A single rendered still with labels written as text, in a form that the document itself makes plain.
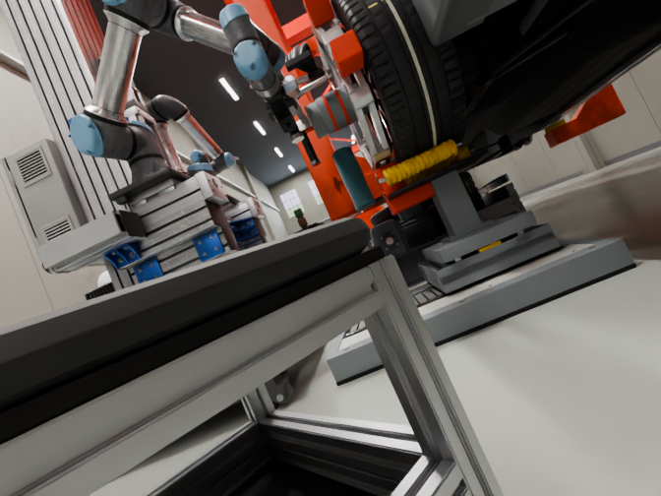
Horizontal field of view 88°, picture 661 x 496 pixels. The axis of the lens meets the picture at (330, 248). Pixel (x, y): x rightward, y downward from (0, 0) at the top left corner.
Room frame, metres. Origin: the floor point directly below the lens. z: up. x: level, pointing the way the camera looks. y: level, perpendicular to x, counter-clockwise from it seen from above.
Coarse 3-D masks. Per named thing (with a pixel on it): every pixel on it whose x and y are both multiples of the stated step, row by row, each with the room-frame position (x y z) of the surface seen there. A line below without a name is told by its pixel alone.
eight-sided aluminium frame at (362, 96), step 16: (320, 32) 1.04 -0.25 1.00; (336, 32) 1.00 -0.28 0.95; (352, 96) 1.00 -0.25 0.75; (368, 96) 1.00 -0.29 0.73; (352, 128) 1.50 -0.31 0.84; (368, 128) 1.07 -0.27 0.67; (368, 144) 1.11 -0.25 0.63; (384, 144) 1.12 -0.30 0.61; (368, 160) 1.40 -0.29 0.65; (384, 160) 1.26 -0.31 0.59
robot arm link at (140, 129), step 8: (128, 128) 1.09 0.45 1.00; (136, 128) 1.12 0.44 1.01; (144, 128) 1.14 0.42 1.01; (136, 136) 1.10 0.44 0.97; (144, 136) 1.13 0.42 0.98; (152, 136) 1.17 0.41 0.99; (136, 144) 1.10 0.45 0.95; (144, 144) 1.13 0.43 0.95; (152, 144) 1.15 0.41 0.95; (136, 152) 1.11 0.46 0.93; (144, 152) 1.12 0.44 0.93; (152, 152) 1.14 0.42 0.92; (160, 152) 1.18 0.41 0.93; (128, 160) 1.13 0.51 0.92
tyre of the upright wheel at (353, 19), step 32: (352, 0) 0.97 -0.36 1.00; (384, 0) 0.93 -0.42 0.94; (384, 32) 0.93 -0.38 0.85; (416, 32) 0.92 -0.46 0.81; (384, 64) 0.94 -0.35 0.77; (448, 64) 0.95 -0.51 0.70; (384, 96) 0.98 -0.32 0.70; (416, 96) 0.98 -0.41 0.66; (448, 96) 1.00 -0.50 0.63; (416, 128) 1.05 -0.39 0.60; (448, 128) 1.08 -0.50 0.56
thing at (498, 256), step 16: (544, 224) 1.04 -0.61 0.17; (512, 240) 1.05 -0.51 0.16; (528, 240) 1.04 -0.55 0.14; (544, 240) 1.04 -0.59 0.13; (464, 256) 1.30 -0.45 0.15; (480, 256) 1.06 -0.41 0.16; (496, 256) 1.06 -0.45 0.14; (512, 256) 1.05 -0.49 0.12; (528, 256) 1.05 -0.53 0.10; (432, 272) 1.17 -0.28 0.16; (448, 272) 1.07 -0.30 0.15; (464, 272) 1.07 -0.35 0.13; (480, 272) 1.06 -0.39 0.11; (496, 272) 1.06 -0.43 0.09; (448, 288) 1.08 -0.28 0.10
